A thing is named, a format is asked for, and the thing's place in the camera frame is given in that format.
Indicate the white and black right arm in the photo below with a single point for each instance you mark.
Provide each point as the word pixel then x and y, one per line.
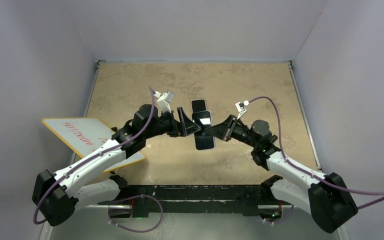
pixel 324 197

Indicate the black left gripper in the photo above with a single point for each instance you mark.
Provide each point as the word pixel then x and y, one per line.
pixel 186 126

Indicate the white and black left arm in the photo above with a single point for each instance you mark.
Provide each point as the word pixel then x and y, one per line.
pixel 55 194

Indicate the white board with yellow edge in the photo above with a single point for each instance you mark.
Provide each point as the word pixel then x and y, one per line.
pixel 82 134

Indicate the black phone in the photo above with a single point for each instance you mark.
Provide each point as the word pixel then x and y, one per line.
pixel 203 140

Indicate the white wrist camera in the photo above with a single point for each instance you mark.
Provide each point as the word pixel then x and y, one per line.
pixel 163 100
pixel 241 107

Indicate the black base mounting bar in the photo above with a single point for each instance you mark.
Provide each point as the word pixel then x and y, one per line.
pixel 248 200

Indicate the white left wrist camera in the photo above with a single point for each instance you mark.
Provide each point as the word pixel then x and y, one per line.
pixel 163 100

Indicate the purple smartphone with black screen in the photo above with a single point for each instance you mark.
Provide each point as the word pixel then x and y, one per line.
pixel 198 105

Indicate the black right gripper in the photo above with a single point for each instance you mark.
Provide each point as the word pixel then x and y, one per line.
pixel 222 131

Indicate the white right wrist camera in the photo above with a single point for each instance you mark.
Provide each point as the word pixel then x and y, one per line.
pixel 241 107

